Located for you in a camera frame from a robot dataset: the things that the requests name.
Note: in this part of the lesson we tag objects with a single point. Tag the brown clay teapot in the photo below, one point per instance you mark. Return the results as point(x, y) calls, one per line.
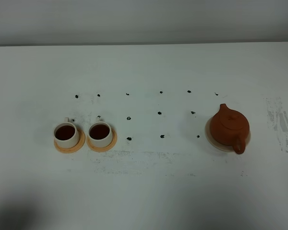
point(231, 117)

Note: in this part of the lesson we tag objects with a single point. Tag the cream teapot saucer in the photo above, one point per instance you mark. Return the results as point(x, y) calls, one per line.
point(211, 139)

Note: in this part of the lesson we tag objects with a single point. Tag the orange right coaster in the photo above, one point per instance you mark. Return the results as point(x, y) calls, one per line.
point(104, 149)

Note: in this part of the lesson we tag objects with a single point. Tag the orange coaster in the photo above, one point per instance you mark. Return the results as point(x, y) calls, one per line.
point(104, 149)
point(74, 148)

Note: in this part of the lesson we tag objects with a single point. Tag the white right teacup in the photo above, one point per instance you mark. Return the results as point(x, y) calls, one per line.
point(100, 133)

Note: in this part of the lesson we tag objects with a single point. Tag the white teacup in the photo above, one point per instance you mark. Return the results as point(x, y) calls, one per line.
point(100, 133)
point(66, 134)

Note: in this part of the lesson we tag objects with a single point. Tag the orange left coaster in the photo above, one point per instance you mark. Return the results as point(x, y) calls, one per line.
point(74, 148)

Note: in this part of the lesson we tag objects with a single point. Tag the white left teacup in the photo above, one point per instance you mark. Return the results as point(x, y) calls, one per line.
point(66, 134)

